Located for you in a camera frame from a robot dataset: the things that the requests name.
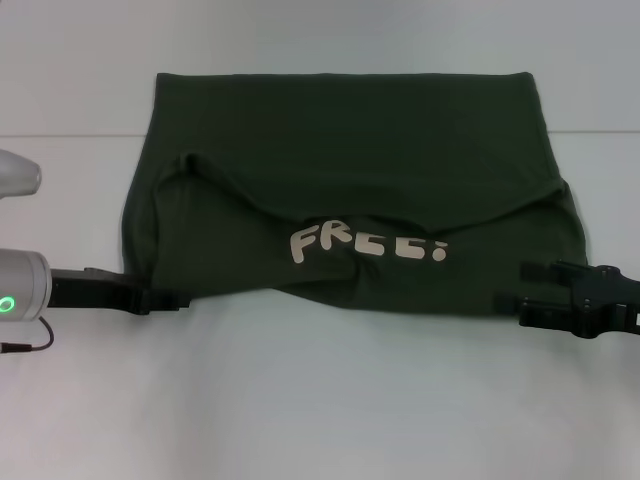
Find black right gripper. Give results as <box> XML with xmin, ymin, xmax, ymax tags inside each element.
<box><xmin>492</xmin><ymin>258</ymin><xmax>640</xmax><ymax>342</ymax></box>

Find dark green t-shirt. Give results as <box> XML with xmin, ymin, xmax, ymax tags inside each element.
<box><xmin>121</xmin><ymin>71</ymin><xmax>590</xmax><ymax>316</ymax></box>

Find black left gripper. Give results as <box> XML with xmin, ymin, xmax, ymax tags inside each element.
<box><xmin>47</xmin><ymin>266</ymin><xmax>195</xmax><ymax>317</ymax></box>

